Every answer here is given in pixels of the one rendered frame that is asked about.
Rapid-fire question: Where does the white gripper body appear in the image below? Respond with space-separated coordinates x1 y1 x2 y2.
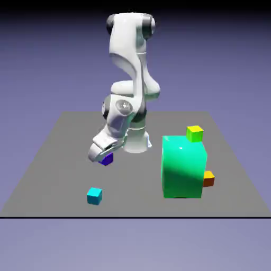
87 140 125 163

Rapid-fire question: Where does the small purple cube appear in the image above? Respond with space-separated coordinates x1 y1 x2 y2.
98 152 114 166

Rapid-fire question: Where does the small cyan cube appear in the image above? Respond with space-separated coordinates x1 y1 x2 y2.
86 187 103 206

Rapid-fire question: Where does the small yellow cube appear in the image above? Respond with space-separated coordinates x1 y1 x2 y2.
186 125 204 143

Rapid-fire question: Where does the small orange cube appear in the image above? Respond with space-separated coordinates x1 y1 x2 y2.
203 170 215 187

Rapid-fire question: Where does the large green box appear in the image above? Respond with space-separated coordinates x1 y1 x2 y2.
160 134 208 199

